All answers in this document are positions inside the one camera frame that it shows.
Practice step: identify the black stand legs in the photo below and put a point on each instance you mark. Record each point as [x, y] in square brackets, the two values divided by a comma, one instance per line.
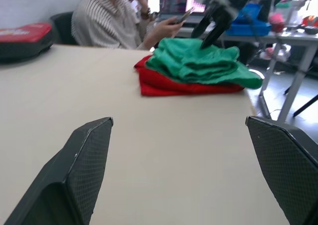
[304, 96]

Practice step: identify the grey metal side table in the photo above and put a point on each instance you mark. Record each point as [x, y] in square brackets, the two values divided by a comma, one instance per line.
[293, 61]

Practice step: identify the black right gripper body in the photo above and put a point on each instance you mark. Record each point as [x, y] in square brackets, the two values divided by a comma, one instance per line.
[221, 15]

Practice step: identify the clear container with green lid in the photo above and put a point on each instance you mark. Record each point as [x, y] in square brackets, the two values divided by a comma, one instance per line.
[285, 11]

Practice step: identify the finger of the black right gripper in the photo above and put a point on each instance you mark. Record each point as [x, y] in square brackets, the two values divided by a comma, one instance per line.
[214, 36]
[201, 27]

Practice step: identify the dark smartphone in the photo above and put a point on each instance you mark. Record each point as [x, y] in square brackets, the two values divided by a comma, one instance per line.
[183, 16]

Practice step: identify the red t-shirt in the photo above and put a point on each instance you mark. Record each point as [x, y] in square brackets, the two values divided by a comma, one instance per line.
[169, 86]

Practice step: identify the open laptop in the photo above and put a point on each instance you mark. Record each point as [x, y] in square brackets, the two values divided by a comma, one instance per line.
[181, 4]

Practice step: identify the black office chair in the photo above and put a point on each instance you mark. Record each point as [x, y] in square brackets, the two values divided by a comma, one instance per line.
[63, 27]

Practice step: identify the pink fluffy item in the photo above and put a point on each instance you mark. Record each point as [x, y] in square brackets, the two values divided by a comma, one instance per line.
[276, 20]

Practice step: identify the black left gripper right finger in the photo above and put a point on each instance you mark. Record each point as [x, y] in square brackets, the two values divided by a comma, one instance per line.
[285, 160]

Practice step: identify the green shorts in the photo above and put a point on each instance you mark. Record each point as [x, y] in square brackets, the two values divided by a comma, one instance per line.
[206, 63]

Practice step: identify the blue plastic bin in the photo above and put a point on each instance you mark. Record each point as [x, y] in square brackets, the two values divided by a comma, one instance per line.
[251, 23]

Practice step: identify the person in striped shirt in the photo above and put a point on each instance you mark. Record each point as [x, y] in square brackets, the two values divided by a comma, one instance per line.
[104, 19]

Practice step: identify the red and white item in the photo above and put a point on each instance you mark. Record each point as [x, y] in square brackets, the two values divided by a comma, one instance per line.
[310, 21]

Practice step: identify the red and black case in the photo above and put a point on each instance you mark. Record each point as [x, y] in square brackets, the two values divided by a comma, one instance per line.
[23, 41]

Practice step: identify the person's hand holding phone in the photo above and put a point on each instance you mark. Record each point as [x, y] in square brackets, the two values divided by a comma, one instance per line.
[171, 27]

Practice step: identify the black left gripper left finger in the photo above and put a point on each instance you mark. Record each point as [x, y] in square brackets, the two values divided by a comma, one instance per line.
[74, 165]

